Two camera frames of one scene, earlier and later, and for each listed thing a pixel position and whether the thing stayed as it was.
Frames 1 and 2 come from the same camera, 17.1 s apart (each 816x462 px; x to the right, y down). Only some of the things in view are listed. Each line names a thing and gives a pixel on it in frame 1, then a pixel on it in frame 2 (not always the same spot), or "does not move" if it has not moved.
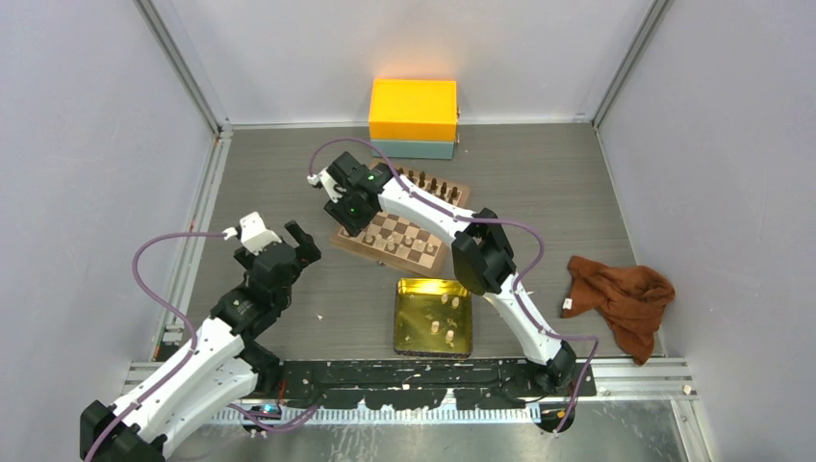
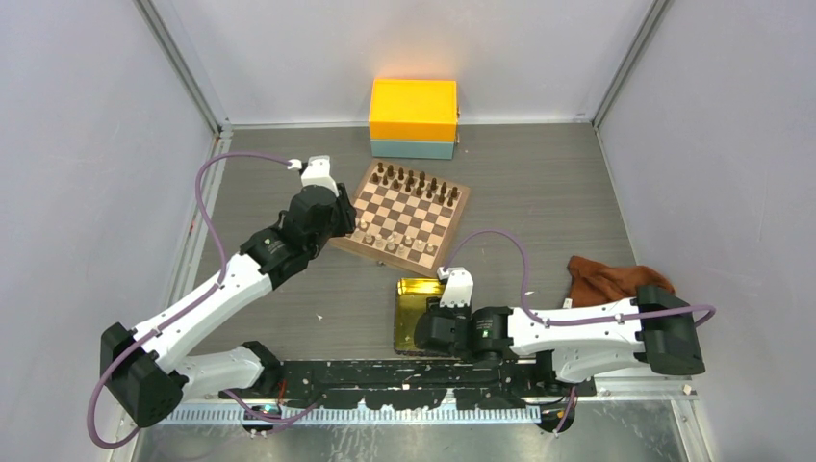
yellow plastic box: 413,110 does not move
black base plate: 464,383 does not move
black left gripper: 306,252 → 346,213
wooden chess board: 402,242 does not move
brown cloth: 632,297 does not move
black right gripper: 352,225 → 434,308
